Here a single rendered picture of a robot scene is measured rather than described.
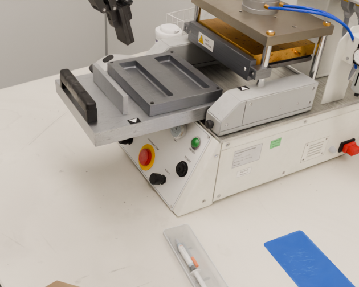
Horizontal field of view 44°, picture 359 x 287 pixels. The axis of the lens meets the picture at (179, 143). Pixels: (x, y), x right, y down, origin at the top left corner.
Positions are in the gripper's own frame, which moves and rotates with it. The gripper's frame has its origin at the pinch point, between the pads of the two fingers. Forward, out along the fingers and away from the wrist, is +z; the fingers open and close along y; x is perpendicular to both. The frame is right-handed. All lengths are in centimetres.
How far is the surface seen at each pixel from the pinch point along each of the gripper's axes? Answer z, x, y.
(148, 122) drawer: 17.9, 5.3, 2.8
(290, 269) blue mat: 41, 36, -2
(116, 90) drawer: 13.5, -1.9, 3.6
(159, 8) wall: 71, -95, -75
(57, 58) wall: 98, -140, -36
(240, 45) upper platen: 16.4, 4.4, -23.4
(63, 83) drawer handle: 15.0, -13.7, 8.6
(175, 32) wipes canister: 41, -39, -40
